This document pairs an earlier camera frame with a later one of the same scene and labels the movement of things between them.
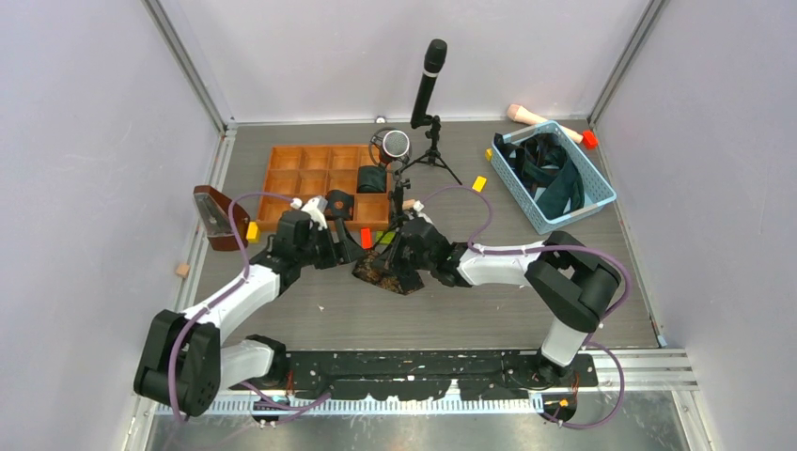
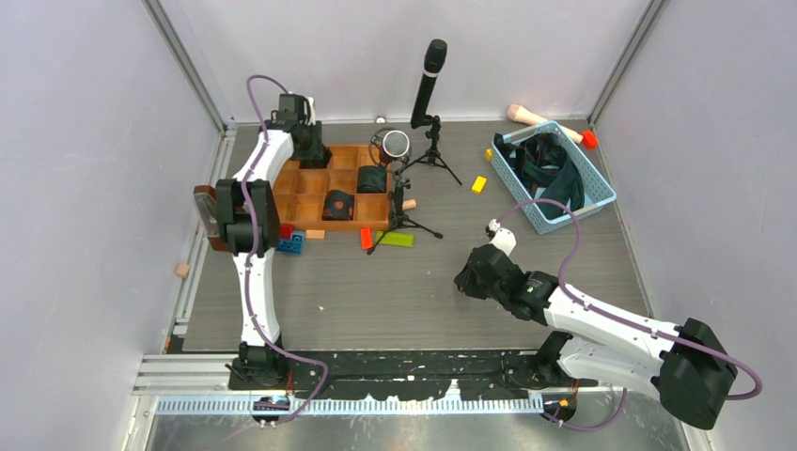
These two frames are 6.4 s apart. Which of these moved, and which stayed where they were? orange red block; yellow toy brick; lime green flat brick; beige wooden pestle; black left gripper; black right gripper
Moved: black right gripper; black left gripper
Stayed: beige wooden pestle; orange red block; lime green flat brick; yellow toy brick
